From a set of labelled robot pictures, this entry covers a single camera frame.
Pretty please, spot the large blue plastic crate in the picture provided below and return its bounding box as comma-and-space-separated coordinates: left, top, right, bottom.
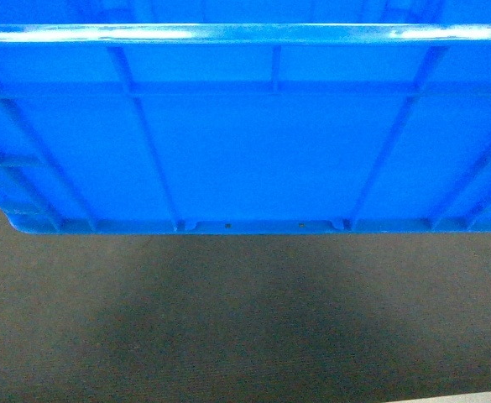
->
0, 1, 491, 234

